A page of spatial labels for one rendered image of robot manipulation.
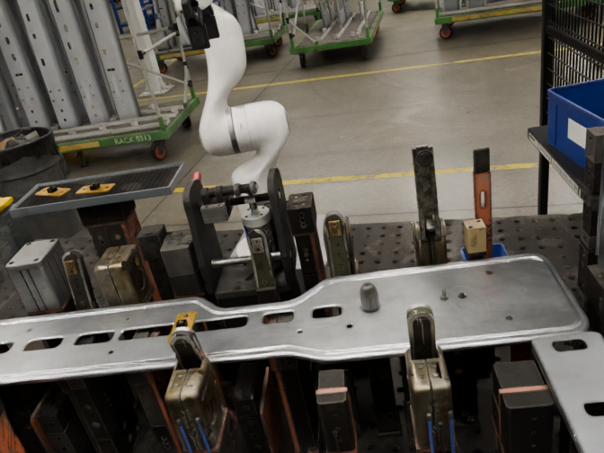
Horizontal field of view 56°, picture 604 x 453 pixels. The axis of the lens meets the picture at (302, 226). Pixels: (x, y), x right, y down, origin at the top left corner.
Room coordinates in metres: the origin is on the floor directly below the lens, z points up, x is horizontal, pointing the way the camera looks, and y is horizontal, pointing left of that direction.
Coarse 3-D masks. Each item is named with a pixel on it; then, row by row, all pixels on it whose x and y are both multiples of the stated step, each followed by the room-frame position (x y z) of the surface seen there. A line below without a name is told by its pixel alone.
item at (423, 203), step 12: (420, 156) 0.90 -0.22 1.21; (432, 156) 0.90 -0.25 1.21; (420, 168) 0.93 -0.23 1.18; (432, 168) 0.92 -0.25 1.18; (420, 180) 0.93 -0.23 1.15; (432, 180) 0.92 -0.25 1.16; (420, 192) 0.92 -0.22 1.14; (432, 192) 0.92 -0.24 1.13; (420, 204) 0.92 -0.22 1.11; (432, 204) 0.92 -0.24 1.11; (420, 216) 0.91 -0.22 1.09
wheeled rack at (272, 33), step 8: (264, 0) 8.12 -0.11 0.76; (280, 0) 9.01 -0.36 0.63; (144, 8) 8.80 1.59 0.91; (264, 8) 9.05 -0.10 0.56; (280, 8) 8.94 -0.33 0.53; (280, 16) 8.85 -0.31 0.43; (280, 24) 8.76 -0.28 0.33; (256, 32) 8.57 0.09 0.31; (264, 32) 8.46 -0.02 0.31; (272, 32) 8.24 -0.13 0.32; (280, 32) 8.54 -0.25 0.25; (248, 40) 8.55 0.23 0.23; (256, 40) 8.16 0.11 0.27; (264, 40) 8.13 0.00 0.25; (272, 40) 8.10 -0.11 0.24; (280, 40) 8.97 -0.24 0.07; (176, 48) 8.83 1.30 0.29; (184, 48) 8.54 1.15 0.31; (272, 48) 8.24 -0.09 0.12; (160, 56) 8.53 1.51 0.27; (168, 56) 8.50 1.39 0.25; (176, 56) 8.47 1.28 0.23; (272, 56) 8.23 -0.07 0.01; (160, 64) 8.63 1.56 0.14; (160, 72) 8.65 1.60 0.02
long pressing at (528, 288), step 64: (512, 256) 0.85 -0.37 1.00; (0, 320) 0.99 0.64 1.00; (64, 320) 0.95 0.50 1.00; (128, 320) 0.90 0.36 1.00; (256, 320) 0.82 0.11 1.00; (320, 320) 0.79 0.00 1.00; (384, 320) 0.75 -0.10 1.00; (448, 320) 0.72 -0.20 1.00; (512, 320) 0.69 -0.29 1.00; (576, 320) 0.66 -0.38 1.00; (0, 384) 0.80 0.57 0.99
